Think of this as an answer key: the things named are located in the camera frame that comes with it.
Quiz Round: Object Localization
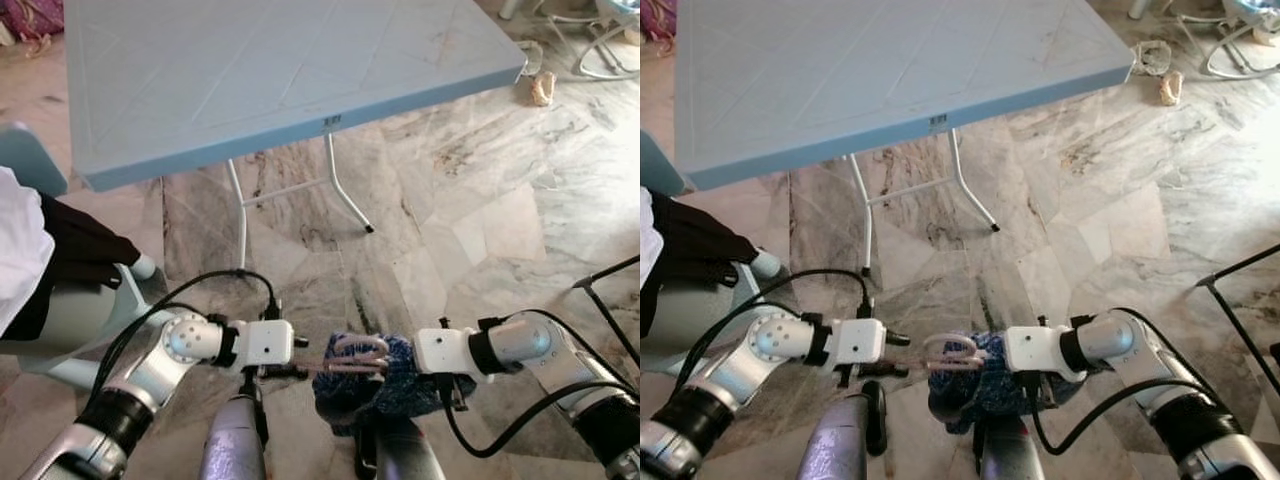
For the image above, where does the grey baby bouncer seat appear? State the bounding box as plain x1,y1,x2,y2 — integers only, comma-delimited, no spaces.
497,0,641,81
1128,0,1280,81

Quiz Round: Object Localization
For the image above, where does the white shirt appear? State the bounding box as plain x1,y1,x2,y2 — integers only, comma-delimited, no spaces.
0,165,56,341
640,185,657,291

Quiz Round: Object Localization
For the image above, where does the black metal clothes rack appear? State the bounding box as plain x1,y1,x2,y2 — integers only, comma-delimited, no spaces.
572,255,641,366
1195,240,1280,396

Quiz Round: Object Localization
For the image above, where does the translucent pink plastic hanger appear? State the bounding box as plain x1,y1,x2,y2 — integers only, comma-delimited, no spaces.
300,335,393,381
905,333,986,373

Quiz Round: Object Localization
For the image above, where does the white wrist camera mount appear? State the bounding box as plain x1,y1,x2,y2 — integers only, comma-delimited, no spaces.
414,322,479,376
238,318,296,369
828,318,888,367
1003,325,1069,384

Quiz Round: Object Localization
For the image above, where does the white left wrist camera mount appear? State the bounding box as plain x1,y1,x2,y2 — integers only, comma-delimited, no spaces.
828,318,888,367
238,318,296,369

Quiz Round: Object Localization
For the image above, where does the blue-grey folding table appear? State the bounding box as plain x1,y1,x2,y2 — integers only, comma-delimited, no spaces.
62,0,528,273
672,0,1138,276

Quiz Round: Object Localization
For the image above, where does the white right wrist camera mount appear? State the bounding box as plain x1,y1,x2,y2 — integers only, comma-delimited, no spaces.
1003,325,1069,384
414,322,479,376

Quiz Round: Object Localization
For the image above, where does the blue patterned cloth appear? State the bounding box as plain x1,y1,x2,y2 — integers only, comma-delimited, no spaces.
312,333,476,436
927,330,1076,436

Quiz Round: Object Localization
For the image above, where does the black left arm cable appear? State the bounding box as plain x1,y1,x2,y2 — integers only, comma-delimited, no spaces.
680,268,876,396
90,270,283,401

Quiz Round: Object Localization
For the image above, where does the purple patterned cloth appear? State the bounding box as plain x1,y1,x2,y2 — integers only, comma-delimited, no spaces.
0,0,66,43
640,0,679,43

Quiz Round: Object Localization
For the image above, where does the silver right robot leg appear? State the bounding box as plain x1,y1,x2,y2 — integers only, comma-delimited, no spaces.
975,415,1051,480
355,415,446,480

